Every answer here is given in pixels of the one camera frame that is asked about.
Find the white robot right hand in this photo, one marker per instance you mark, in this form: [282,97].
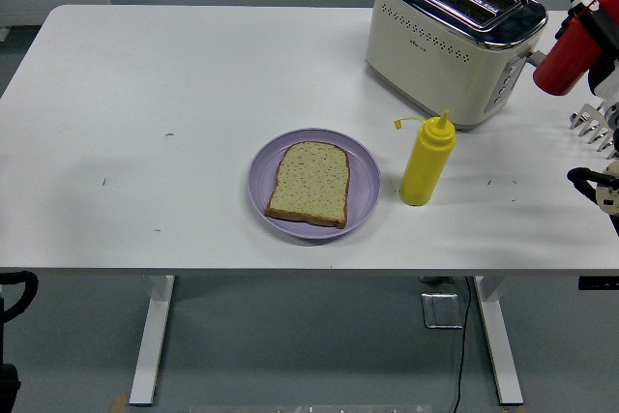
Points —
[604,31]

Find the red squeeze bottle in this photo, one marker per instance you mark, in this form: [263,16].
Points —
[566,55]

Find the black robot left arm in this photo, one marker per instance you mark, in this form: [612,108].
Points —
[7,384]

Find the slice of bread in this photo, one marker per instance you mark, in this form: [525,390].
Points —
[309,181]

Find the silver metal rack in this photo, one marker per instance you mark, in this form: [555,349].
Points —
[592,115]

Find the cream and chrome toaster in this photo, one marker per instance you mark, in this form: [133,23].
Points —
[435,60]

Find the yellow squeeze bottle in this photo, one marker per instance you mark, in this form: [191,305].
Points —
[425,161]

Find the black table control panel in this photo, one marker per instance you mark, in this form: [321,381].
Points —
[599,283]

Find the white table leg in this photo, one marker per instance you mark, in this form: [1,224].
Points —
[498,335]
[150,335]

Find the metal floor plate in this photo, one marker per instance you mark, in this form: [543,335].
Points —
[440,311]

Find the purple plate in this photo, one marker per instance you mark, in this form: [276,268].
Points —
[261,181]

